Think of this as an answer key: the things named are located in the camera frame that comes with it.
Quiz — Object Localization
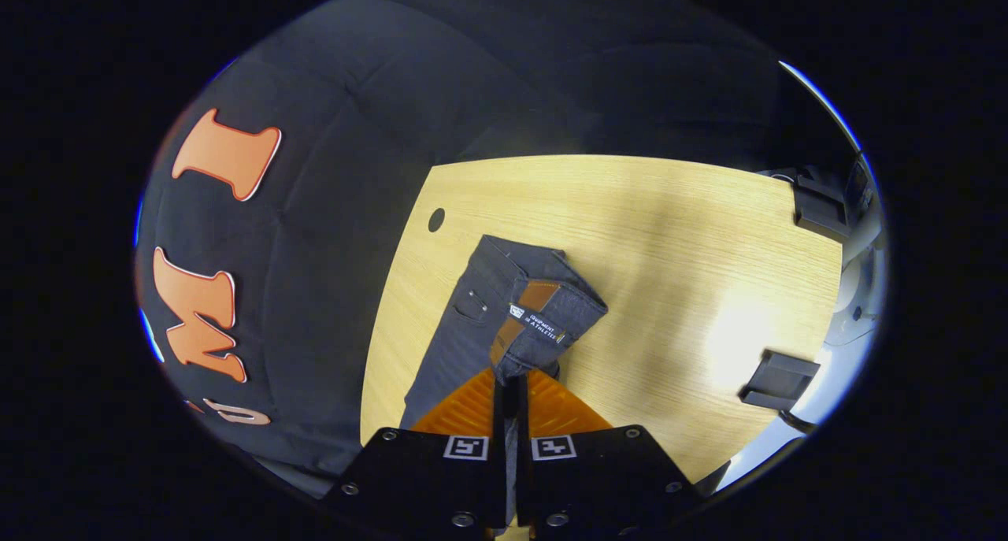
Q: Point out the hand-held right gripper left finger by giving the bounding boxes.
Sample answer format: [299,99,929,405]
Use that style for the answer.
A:
[321,366,506,541]

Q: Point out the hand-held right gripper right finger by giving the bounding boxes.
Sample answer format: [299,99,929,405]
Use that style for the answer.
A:
[515,366,706,537]

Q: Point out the dark grey jeans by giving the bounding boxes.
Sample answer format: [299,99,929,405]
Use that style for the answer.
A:
[400,234,609,538]

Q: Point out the black plastic stand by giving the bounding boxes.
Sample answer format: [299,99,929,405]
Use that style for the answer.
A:
[739,350,821,413]
[791,166,853,239]

